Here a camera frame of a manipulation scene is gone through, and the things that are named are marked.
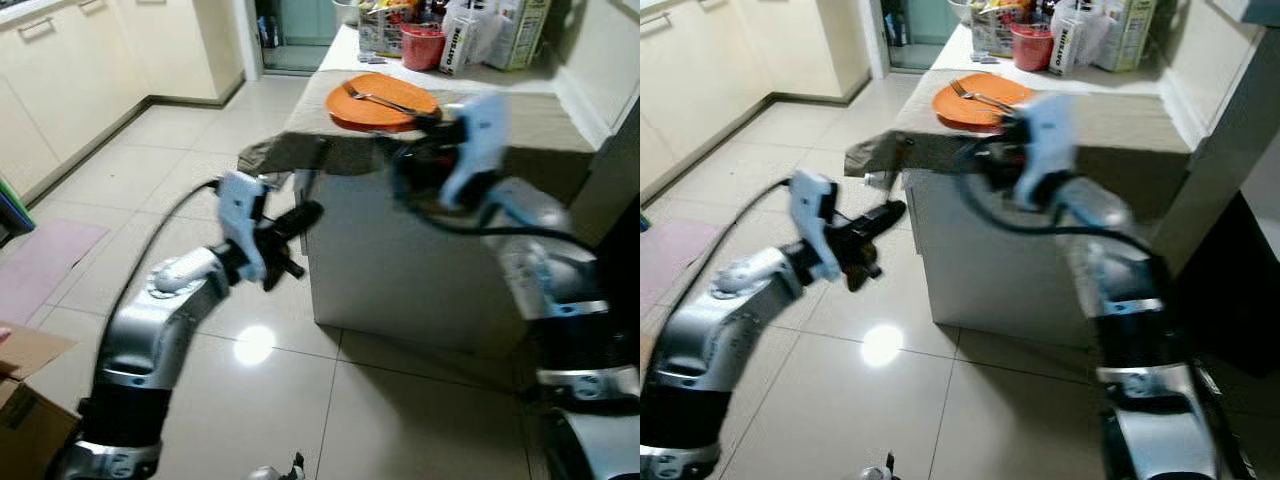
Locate metal fork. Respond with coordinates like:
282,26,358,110
343,82,427,120
950,80,1017,114

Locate orange plate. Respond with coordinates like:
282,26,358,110
325,72,441,134
932,72,1036,131

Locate red container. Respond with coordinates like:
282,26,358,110
1010,24,1054,72
400,24,447,72

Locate white Oatside carton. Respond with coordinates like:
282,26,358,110
440,10,476,77
1048,12,1086,77

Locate white kitchen island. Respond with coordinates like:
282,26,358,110
295,25,601,359
905,25,1201,351

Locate clear container with snacks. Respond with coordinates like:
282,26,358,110
970,0,1019,57
357,0,411,58

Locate brown tablecloth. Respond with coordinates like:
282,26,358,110
845,70,1191,177
237,70,598,179

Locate green cereal box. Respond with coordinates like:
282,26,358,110
1097,0,1159,72
487,0,552,72

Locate pink floor mat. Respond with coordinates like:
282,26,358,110
640,220,707,317
0,220,109,326

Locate cream kitchen cabinets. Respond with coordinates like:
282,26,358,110
0,0,246,206
640,0,873,201

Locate black appliance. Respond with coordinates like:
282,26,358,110
1170,190,1280,381

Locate dark blue green bin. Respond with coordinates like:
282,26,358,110
0,178,31,247

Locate brown cardboard box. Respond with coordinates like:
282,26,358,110
0,322,79,480

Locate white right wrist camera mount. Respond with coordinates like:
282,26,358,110
1012,92,1076,211
440,92,513,211

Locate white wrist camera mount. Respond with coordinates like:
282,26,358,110
215,170,269,284
788,170,841,284
1012,92,1076,211
440,92,513,211

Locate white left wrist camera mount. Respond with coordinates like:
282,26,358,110
215,170,269,284
788,170,841,284

